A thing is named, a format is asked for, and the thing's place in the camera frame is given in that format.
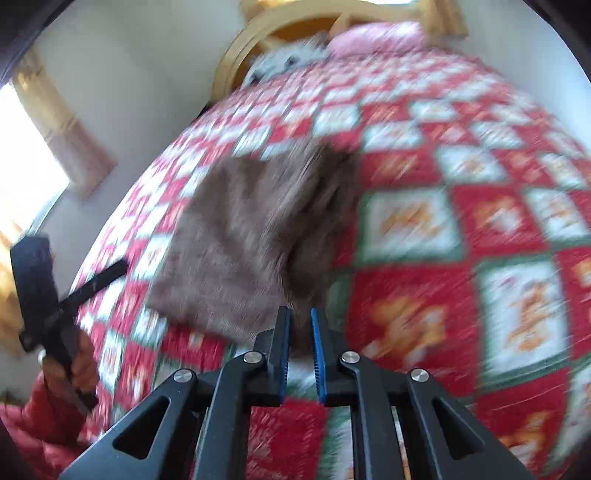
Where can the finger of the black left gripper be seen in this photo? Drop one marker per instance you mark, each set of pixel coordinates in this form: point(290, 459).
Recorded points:
point(96, 284)

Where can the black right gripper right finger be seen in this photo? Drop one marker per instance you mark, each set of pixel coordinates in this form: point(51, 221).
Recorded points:
point(404, 425)

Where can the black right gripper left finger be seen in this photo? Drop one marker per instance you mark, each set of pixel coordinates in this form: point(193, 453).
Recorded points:
point(194, 425)

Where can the brown knitted sweater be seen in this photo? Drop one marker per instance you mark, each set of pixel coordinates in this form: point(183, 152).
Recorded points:
point(256, 235)

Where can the person's left hand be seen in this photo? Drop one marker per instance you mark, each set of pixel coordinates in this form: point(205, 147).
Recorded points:
point(84, 373)

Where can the side window left curtain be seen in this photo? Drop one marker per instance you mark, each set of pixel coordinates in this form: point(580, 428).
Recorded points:
point(11, 321)

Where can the side window curtain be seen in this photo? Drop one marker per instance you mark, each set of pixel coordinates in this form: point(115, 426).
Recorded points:
point(11, 321)
point(84, 160)

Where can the side window right curtain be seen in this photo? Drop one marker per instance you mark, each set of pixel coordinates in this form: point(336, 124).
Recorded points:
point(84, 160)

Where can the red jacket sleeve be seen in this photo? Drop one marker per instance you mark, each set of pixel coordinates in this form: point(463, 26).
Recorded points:
point(46, 432)

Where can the side window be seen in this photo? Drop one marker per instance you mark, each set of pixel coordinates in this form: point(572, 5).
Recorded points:
point(31, 178)

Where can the red patchwork teddy bedspread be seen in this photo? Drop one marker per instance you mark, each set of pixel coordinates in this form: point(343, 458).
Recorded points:
point(468, 256)

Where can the cream arched wooden headboard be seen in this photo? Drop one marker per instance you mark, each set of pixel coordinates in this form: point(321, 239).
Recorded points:
point(273, 28)

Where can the grey patterned pillow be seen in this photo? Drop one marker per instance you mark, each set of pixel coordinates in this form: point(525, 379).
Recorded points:
point(294, 55)

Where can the pink pillow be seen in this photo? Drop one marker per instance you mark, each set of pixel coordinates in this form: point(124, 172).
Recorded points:
point(375, 38)

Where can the yellow curtain by headboard right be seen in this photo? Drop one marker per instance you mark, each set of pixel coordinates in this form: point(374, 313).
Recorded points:
point(443, 18)

